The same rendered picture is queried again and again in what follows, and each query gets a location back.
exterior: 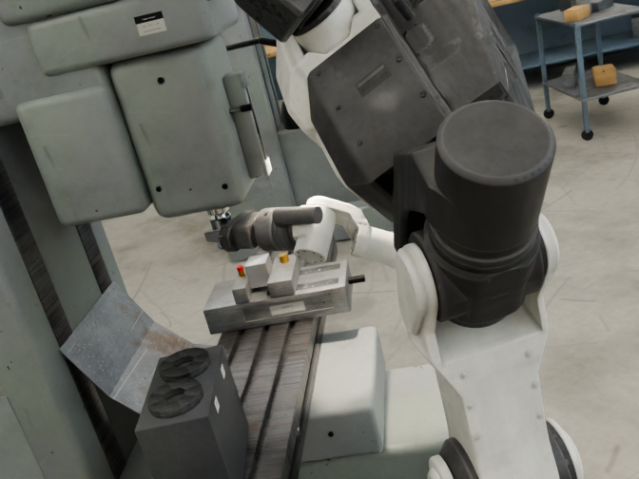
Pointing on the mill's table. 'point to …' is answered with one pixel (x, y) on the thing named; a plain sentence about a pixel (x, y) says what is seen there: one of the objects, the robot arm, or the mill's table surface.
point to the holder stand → (193, 418)
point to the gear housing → (125, 31)
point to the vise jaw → (283, 277)
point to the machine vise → (305, 296)
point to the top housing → (41, 9)
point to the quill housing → (183, 127)
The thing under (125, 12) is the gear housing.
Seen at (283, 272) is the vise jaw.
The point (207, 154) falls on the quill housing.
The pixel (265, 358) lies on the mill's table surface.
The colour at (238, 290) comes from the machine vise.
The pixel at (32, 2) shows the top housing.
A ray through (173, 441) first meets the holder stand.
